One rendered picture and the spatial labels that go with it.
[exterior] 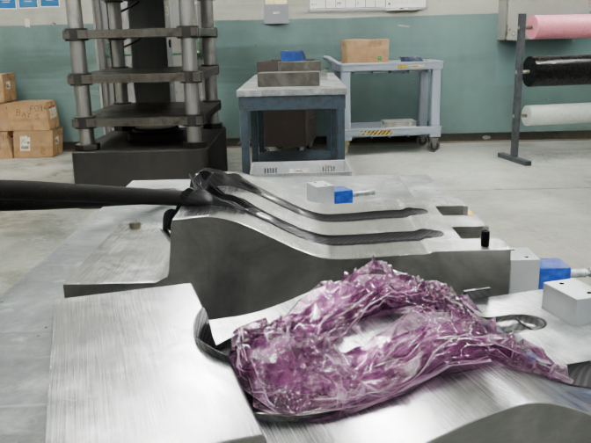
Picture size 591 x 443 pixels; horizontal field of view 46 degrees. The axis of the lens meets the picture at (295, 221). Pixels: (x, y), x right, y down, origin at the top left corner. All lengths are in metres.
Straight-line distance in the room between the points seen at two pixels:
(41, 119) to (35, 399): 6.75
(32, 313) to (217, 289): 0.25
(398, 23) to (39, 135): 3.78
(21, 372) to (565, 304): 0.54
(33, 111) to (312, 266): 6.73
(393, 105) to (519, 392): 6.96
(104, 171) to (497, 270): 4.26
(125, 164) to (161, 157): 0.25
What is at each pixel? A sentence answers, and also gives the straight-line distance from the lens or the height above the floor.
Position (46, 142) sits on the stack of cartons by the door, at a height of 0.15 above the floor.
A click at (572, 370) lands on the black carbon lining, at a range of 0.62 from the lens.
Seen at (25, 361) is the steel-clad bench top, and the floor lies 0.80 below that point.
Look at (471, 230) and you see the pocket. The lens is 0.89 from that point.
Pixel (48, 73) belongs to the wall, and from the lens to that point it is 7.75.
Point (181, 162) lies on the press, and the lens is 4.79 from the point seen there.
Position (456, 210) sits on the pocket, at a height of 0.88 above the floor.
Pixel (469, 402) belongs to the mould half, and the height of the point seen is 0.89.
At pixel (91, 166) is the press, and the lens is 4.93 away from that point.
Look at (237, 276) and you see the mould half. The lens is 0.78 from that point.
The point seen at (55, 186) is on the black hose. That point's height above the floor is 0.90.
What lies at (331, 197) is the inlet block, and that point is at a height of 0.83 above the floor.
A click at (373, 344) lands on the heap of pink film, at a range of 0.52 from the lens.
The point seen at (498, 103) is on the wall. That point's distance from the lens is 7.61.
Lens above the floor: 1.12
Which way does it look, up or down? 15 degrees down
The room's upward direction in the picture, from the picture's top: 1 degrees counter-clockwise
